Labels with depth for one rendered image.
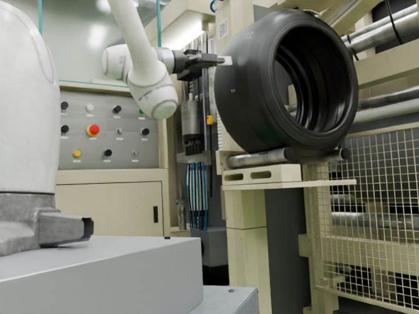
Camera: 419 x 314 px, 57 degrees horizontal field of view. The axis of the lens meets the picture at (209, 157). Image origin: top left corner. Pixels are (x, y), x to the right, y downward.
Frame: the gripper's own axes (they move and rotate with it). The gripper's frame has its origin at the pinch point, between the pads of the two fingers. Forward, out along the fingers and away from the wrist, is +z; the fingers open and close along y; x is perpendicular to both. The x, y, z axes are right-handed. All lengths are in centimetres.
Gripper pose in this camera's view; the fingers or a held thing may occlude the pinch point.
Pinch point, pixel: (222, 61)
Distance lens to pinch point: 137.0
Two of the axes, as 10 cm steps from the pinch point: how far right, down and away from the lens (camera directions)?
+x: 1.7, 9.9, -0.1
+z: 8.4, -1.4, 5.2
